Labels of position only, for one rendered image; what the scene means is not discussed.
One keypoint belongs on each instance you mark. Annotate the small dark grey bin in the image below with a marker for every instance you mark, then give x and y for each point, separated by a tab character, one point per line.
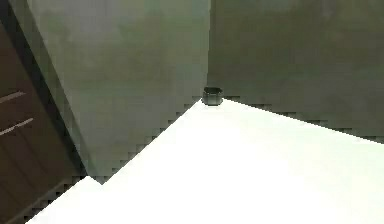
212	97

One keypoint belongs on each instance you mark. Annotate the dark brown chest of drawers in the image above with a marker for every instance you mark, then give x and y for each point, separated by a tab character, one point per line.
23	156

